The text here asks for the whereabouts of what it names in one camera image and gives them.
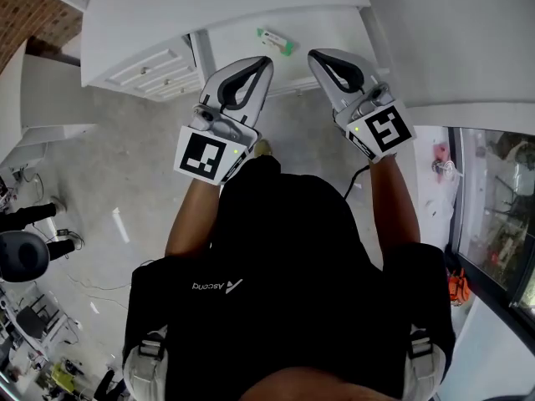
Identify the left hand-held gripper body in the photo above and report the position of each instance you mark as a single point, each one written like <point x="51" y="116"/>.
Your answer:
<point x="200" y="157"/>

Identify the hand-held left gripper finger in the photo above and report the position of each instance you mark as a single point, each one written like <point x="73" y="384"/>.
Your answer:
<point x="261" y="94"/>
<point x="215" y="82"/>

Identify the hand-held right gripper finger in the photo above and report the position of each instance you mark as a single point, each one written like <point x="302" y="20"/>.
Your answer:
<point x="361" y="67"/>
<point x="328" y="84"/>

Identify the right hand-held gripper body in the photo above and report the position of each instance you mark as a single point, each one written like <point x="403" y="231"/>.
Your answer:
<point x="384" y="130"/>

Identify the white desk drawer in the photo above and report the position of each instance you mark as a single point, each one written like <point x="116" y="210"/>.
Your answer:
<point x="240" y="46"/>

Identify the small green white item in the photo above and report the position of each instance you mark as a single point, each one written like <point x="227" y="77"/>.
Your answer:
<point x="276" y="41"/>

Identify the person's left forearm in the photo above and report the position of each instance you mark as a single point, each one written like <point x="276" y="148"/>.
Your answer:
<point x="192" y="215"/>

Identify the person's right forearm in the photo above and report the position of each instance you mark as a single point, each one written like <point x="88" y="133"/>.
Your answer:
<point x="395" y="207"/>

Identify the person's shoe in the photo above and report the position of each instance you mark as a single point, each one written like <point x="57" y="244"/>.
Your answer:
<point x="263" y="148"/>

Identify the pink object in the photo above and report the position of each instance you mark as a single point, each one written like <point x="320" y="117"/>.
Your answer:
<point x="439" y="150"/>

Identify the person's black shirt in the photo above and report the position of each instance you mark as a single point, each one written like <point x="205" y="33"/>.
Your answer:
<point x="292" y="245"/>

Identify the dark framed window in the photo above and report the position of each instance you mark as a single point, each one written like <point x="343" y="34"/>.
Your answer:
<point x="497" y="207"/>

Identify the black power adapter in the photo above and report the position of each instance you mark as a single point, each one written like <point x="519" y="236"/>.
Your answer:
<point x="63" y="232"/>

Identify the orange tool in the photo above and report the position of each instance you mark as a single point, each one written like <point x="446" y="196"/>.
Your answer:
<point x="457" y="286"/>

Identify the black round chair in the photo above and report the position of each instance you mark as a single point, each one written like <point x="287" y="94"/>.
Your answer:
<point x="23" y="255"/>

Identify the yellow green object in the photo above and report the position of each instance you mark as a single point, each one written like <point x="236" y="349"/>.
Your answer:
<point x="64" y="376"/>

